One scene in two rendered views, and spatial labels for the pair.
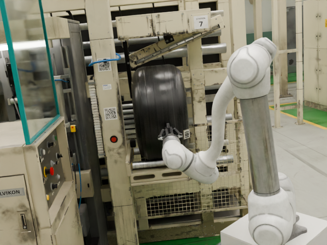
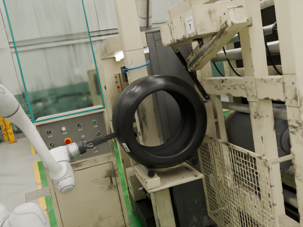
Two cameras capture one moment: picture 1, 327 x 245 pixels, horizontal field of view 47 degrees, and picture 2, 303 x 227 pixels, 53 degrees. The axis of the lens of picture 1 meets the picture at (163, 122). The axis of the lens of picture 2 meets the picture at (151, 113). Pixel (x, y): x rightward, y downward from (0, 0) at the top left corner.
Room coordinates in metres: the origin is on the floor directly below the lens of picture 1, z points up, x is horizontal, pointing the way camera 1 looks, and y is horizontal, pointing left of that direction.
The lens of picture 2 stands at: (1.87, -1.86, 1.53)
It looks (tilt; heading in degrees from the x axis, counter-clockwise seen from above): 9 degrees down; 78
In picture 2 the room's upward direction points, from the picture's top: 10 degrees counter-clockwise
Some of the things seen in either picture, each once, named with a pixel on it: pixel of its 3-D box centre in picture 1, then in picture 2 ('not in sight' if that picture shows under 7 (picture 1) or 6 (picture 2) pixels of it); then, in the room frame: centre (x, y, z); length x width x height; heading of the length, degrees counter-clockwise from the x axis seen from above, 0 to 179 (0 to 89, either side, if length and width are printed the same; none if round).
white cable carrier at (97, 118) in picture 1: (97, 118); not in sight; (2.24, 0.39, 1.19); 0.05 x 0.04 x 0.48; 1
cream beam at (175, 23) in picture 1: (163, 25); (193, 27); (2.60, -0.06, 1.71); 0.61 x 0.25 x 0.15; 91
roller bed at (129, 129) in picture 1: (123, 123); (199, 121); (2.68, 0.29, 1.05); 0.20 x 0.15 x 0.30; 91
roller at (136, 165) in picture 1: (159, 162); (144, 165); (2.16, 0.05, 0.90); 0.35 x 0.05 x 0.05; 91
